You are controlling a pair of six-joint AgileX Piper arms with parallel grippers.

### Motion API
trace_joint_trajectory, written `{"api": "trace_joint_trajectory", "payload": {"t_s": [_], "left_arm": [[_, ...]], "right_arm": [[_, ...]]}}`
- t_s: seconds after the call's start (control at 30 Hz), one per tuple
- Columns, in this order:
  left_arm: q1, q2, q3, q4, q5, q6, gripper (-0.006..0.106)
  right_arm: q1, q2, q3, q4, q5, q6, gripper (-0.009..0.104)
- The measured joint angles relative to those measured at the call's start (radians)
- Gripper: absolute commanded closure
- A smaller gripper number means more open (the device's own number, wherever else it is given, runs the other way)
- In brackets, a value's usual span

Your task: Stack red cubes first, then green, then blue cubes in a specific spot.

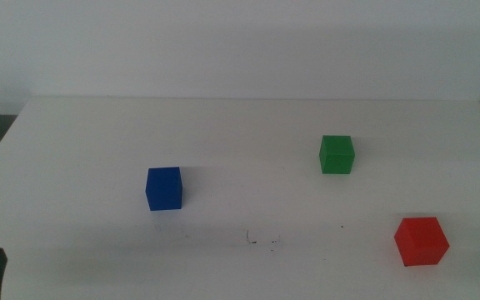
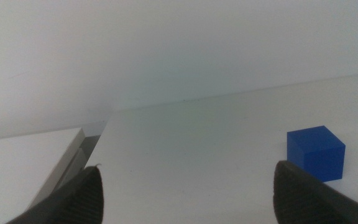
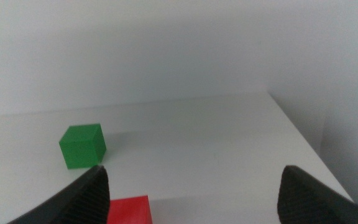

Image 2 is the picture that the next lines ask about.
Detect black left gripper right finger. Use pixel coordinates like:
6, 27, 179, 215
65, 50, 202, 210
273, 160, 358, 224

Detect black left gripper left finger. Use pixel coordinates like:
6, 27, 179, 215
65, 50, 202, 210
6, 164, 104, 224

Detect blue cube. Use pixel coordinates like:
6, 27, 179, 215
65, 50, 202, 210
287, 125, 346, 183

